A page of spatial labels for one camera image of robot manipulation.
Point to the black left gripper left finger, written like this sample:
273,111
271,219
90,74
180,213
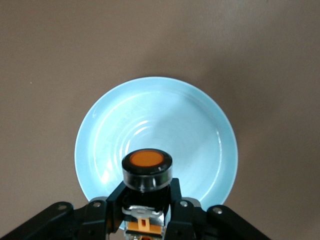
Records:
97,215

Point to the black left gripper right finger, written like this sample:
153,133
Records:
185,215

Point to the light blue round plate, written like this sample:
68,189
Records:
160,112

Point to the orange push button switch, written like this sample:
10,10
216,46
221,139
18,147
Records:
147,170

